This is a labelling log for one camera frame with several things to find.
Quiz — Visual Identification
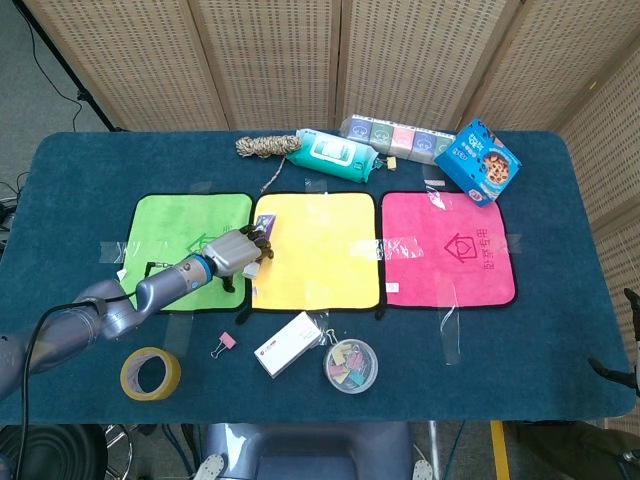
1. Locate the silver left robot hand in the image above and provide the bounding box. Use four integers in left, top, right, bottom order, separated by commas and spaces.
201, 224, 275, 295

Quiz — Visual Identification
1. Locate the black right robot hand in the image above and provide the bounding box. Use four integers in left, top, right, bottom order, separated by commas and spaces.
587, 287, 640, 391

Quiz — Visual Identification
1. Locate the purple toothpaste tube white cap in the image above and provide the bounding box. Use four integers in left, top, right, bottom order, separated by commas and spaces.
243, 213, 279, 280

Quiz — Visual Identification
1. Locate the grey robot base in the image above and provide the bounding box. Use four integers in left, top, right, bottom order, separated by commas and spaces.
192, 422, 436, 480

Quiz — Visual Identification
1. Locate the green wet wipes pack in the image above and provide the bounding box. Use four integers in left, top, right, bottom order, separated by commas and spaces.
285, 128, 384, 184

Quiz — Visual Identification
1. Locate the green microfiber cloth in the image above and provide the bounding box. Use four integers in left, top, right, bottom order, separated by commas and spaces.
121, 193, 254, 314

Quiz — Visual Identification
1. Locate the yellow microfiber cloth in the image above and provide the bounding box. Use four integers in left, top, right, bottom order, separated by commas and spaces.
234, 191, 387, 326

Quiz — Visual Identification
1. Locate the white cardboard box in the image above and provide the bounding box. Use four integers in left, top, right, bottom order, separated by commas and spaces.
253, 310, 321, 380

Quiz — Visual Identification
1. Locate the striped twine bundle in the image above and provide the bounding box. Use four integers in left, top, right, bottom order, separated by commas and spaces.
234, 133, 304, 195

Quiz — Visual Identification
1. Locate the yellow packing tape roll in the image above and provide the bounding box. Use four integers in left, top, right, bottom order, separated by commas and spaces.
119, 346, 182, 402

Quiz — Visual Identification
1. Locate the clear plastic jar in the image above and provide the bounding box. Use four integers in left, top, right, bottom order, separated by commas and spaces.
322, 338, 380, 395

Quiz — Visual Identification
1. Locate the wrapped row of small boxes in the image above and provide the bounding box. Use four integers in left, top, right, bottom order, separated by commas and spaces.
339, 114, 459, 166

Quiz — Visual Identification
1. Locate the pink microfiber cloth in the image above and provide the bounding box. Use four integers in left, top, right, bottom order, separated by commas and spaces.
380, 191, 518, 309

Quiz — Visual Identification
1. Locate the blue cookie box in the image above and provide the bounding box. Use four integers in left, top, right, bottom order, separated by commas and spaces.
433, 118, 522, 208

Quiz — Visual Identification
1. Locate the black stand pole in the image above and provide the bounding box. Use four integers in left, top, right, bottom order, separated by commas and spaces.
10, 0, 121, 132

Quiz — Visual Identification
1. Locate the black round stool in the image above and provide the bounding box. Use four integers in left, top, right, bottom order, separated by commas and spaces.
0, 424, 134, 480

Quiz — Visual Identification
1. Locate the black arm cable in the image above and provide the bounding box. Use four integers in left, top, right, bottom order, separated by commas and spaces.
12, 292, 139, 480

